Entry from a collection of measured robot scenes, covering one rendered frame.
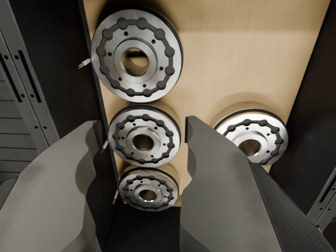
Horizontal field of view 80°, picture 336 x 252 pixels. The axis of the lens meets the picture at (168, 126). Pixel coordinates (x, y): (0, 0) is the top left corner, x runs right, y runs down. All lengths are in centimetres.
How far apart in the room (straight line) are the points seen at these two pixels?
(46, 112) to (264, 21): 24
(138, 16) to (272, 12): 14
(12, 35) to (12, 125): 23
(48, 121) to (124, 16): 13
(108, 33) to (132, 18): 3
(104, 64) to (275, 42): 20
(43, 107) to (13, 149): 24
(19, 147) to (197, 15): 36
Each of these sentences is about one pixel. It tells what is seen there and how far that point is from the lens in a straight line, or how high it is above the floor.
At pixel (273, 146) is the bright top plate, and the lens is 31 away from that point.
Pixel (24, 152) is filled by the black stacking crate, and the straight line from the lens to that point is 44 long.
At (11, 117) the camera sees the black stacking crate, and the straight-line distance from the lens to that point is 40.
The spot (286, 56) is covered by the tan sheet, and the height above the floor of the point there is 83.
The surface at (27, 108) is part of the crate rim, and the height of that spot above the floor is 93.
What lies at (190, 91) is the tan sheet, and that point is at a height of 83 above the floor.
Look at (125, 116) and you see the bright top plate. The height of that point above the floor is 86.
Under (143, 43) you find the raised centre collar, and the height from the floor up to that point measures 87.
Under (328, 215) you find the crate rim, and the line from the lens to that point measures 32.
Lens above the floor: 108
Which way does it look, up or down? 57 degrees down
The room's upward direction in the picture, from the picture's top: 172 degrees counter-clockwise
